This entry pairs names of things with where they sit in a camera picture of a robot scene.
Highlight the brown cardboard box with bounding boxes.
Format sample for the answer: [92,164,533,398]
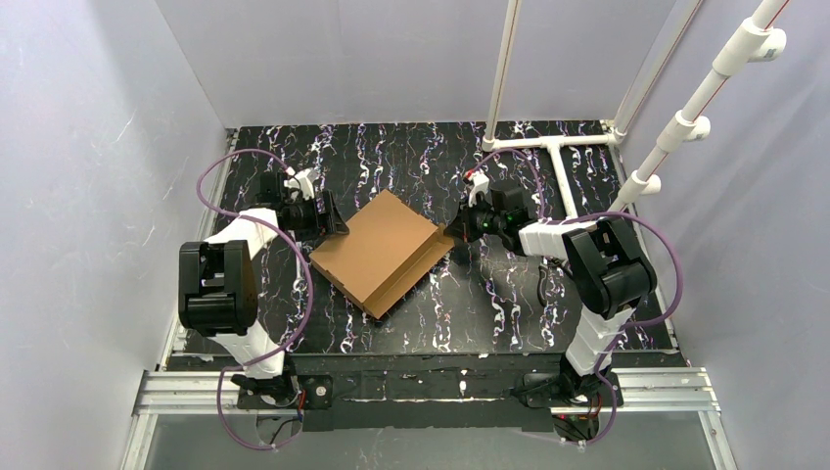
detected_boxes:
[310,190,454,319]

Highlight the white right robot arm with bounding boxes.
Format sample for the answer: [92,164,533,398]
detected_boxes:
[445,182,657,379]

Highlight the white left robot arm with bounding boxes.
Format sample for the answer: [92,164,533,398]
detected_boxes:
[178,168,348,380]

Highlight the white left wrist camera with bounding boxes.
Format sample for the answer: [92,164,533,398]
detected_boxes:
[285,166,320,193]

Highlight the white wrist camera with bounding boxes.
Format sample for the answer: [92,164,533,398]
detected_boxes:
[285,166,320,193]
[463,169,490,208]

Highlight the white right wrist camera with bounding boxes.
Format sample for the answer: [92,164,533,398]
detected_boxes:
[463,169,490,208]

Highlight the black handled pliers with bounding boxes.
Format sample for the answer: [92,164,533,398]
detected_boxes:
[536,258,574,308]

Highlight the white PVC pipe frame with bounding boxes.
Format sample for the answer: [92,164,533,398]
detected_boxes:
[481,0,704,217]

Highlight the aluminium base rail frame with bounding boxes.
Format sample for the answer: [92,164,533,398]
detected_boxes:
[134,352,720,432]

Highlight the white PVC camera pole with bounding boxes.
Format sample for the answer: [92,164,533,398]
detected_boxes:
[610,0,788,212]

